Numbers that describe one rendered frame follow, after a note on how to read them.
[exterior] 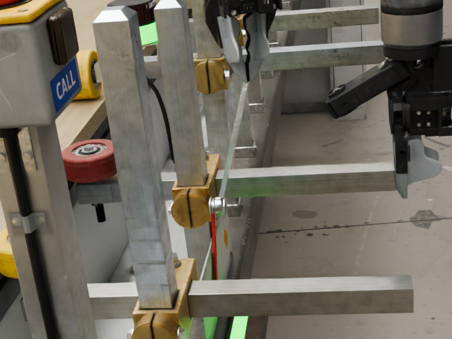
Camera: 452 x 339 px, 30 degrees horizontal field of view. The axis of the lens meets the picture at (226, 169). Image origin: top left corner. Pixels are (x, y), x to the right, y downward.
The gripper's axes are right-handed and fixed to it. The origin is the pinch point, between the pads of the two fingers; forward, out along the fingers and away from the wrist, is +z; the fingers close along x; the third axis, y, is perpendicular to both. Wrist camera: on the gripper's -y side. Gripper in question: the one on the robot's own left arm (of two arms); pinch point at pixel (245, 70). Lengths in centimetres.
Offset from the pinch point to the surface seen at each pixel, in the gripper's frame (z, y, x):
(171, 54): -4.0, 1.5, -9.4
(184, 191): 13.8, 2.7, -10.2
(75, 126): 10.7, -21.2, -22.2
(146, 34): -6.8, 1.1, -12.0
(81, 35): 10, -81, -17
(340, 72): 78, -233, 94
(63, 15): -20, 50, -22
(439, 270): 101, -100, 75
